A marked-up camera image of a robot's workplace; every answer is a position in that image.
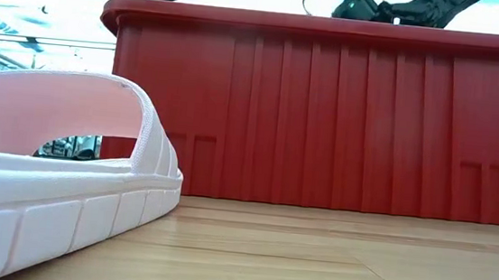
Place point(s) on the pale pink slide sandal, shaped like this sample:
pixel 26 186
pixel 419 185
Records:
pixel 42 230

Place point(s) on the red plastic bin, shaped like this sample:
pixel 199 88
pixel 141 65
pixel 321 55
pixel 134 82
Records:
pixel 324 119

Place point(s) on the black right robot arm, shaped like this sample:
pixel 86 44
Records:
pixel 424 10

